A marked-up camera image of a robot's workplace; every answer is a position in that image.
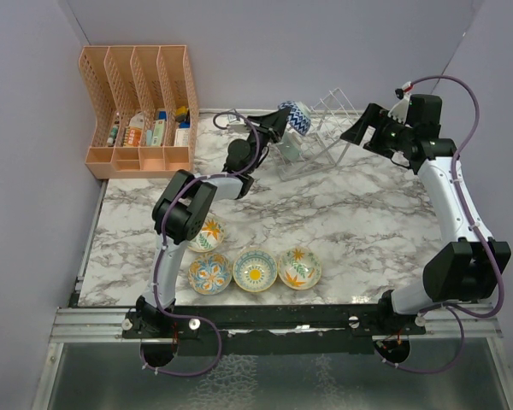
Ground blue orange floral bowl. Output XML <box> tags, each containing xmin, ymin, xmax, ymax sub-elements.
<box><xmin>188</xmin><ymin>252</ymin><xmax>233</xmax><ymax>296</ymax></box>

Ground white wire dish rack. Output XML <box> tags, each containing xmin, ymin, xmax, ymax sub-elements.
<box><xmin>273</xmin><ymin>88</ymin><xmax>360</xmax><ymax>181</ymax></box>

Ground aluminium frame rail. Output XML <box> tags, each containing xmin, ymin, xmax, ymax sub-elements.
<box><xmin>50</xmin><ymin>304</ymin><xmax>502</xmax><ymax>343</ymax></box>

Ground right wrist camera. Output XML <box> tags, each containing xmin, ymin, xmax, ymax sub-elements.
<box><xmin>387</xmin><ymin>92</ymin><xmax>411</xmax><ymax>125</ymax></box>

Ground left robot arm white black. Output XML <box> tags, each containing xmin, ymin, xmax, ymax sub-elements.
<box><xmin>135</xmin><ymin>108</ymin><xmax>291</xmax><ymax>337</ymax></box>

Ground small dark bottle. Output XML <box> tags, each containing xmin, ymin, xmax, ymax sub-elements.
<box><xmin>107</xmin><ymin>120</ymin><xmax>120</xmax><ymax>147</ymax></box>

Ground white bowl orange leaves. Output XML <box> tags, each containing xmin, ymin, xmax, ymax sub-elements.
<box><xmin>278</xmin><ymin>247</ymin><xmax>322</xmax><ymax>290</ymax></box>

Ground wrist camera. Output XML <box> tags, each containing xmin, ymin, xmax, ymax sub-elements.
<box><xmin>387</xmin><ymin>92</ymin><xmax>411</xmax><ymax>125</ymax></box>
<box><xmin>227</xmin><ymin>111</ymin><xmax>246</xmax><ymax>132</ymax></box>

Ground white bowl orange flower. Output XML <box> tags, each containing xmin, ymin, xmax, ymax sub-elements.
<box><xmin>188</xmin><ymin>214</ymin><xmax>226</xmax><ymax>253</ymax></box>

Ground orange white box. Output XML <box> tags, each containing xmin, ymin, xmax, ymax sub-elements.
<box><xmin>123</xmin><ymin>112</ymin><xmax>144</xmax><ymax>147</ymax></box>

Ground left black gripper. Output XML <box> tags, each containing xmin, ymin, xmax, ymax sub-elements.
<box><xmin>243</xmin><ymin>106</ymin><xmax>291</xmax><ymax>174</ymax></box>

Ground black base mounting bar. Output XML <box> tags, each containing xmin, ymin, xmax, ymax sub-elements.
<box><xmin>122</xmin><ymin>304</ymin><xmax>425</xmax><ymax>356</ymax></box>

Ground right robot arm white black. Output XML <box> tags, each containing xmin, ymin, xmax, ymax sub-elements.
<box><xmin>340</xmin><ymin>94</ymin><xmax>511</xmax><ymax>334</ymax></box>

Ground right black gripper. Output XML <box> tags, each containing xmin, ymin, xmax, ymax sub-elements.
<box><xmin>341</xmin><ymin>103</ymin><xmax>415</xmax><ymax>160</ymax></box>

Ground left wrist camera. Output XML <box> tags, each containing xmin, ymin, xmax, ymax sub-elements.
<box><xmin>227</xmin><ymin>111</ymin><xmax>246</xmax><ymax>132</ymax></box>

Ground white card box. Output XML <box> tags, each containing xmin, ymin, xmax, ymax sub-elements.
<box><xmin>174</xmin><ymin>122</ymin><xmax>191</xmax><ymax>147</ymax></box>

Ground yellow black toy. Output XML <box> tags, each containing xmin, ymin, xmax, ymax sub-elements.
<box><xmin>174</xmin><ymin>106</ymin><xmax>190</xmax><ymax>123</ymax></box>

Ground peach plastic file organizer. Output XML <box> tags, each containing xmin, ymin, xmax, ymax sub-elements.
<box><xmin>79</xmin><ymin>44</ymin><xmax>199</xmax><ymax>179</ymax></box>

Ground mint green box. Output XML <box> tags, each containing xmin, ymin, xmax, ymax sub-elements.
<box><xmin>146</xmin><ymin>120</ymin><xmax>166</xmax><ymax>147</ymax></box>

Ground teal green bowl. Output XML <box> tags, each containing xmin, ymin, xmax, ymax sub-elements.
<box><xmin>276</xmin><ymin>132</ymin><xmax>301</xmax><ymax>162</ymax></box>

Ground blue yellow sun bowl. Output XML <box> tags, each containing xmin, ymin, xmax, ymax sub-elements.
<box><xmin>233</xmin><ymin>248</ymin><xmax>278</xmax><ymax>293</ymax></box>

